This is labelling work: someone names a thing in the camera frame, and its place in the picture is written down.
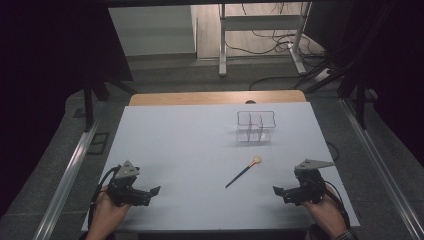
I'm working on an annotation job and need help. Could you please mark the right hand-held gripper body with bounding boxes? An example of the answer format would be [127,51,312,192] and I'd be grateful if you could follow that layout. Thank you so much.
[283,159,335,205]

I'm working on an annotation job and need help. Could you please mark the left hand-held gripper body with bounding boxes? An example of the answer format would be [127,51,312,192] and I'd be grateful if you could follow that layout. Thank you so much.
[106,160,152,208]

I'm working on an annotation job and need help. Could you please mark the clear plastic organizer box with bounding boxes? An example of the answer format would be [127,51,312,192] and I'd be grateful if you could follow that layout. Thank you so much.
[235,110,277,144]

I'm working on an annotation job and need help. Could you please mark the person's right hand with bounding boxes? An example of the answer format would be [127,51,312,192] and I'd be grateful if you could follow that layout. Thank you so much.
[301,184,349,239]

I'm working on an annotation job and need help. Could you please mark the person's left hand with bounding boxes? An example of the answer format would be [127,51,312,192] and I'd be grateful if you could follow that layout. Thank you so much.
[87,185,132,240]

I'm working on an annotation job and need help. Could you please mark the white table board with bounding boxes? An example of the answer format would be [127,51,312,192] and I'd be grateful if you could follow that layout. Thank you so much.
[81,101,361,233]

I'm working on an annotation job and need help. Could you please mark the black metal stand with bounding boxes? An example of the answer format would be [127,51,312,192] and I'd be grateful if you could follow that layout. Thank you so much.
[336,63,379,131]
[82,78,138,133]

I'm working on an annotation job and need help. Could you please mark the wooden table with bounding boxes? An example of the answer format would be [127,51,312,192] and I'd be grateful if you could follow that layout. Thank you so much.
[128,89,307,107]

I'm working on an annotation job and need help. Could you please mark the white power strip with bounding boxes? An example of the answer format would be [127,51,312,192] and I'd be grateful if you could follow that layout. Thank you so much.
[313,67,332,83]

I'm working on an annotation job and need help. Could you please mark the black curtain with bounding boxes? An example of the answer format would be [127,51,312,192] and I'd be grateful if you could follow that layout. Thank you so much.
[0,0,134,218]
[303,0,424,168]

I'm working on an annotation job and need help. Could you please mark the white cabinet panel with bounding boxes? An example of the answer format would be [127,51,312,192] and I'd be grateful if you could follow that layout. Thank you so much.
[108,4,198,58]

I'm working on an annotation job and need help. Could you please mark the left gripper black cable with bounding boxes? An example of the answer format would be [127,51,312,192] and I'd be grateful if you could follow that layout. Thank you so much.
[87,165,121,231]

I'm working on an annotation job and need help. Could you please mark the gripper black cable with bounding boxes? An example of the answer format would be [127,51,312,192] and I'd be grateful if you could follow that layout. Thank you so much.
[324,179,352,230]
[87,165,121,231]

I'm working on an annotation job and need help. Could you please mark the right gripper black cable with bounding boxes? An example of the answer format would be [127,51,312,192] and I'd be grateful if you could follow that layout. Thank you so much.
[324,179,352,230]

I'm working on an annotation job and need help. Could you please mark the thin black cable loop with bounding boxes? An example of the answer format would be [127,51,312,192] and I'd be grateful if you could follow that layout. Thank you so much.
[325,140,341,163]

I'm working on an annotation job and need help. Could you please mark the aluminium rail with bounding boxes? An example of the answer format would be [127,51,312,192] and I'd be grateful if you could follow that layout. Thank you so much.
[32,101,108,240]
[338,98,424,240]

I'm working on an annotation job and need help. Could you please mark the long black floor cable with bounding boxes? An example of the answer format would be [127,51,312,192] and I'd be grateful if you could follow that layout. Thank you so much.
[248,75,303,92]

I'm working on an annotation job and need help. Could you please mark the tangled black floor cables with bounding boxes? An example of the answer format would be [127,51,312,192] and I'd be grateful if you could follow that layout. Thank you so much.
[224,3,326,68]

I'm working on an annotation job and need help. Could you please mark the white desk frame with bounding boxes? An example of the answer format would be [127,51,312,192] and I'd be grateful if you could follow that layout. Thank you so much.
[218,2,313,78]

